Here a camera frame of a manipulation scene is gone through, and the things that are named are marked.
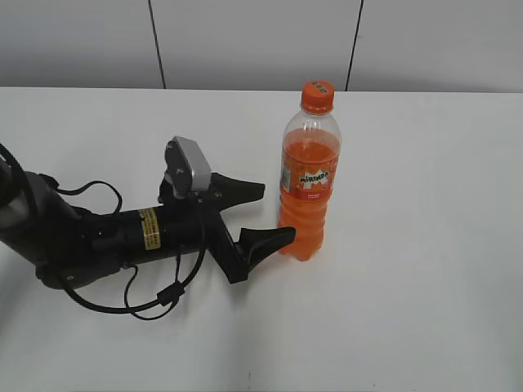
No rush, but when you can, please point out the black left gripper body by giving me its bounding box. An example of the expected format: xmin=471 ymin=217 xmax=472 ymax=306
xmin=157 ymin=180 xmax=245 ymax=283

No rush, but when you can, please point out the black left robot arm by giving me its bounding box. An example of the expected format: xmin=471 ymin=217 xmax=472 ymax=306
xmin=1 ymin=162 xmax=296 ymax=289

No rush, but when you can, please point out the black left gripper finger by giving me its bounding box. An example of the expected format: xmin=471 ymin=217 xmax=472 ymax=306
xmin=209 ymin=172 xmax=266 ymax=211
xmin=235 ymin=227 xmax=296 ymax=280

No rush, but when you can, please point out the orange bottle cap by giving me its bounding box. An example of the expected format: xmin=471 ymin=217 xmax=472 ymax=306
xmin=301 ymin=79 xmax=335 ymax=115

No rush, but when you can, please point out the orange Mirinda soda bottle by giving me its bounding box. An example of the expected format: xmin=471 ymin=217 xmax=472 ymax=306
xmin=279 ymin=101 xmax=342 ymax=261

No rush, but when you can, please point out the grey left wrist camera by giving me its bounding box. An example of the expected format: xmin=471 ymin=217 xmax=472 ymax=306
xmin=164 ymin=136 xmax=212 ymax=199

